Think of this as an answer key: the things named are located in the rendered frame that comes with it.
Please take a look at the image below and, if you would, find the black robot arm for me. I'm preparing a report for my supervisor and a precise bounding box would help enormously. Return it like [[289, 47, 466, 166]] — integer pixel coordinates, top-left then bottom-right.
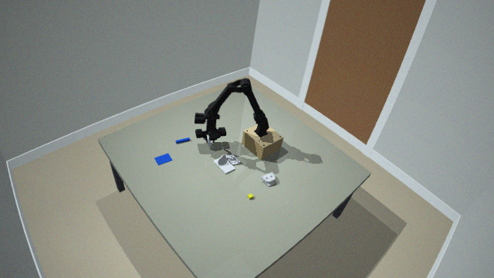
[[195, 78, 269, 141]]

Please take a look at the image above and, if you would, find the blue flat rectangular plate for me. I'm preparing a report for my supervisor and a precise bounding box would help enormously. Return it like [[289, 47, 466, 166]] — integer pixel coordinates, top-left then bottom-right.
[[154, 153, 173, 165]]

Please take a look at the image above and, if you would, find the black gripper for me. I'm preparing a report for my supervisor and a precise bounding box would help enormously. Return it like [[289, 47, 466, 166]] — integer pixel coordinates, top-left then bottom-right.
[[195, 124, 226, 143]]

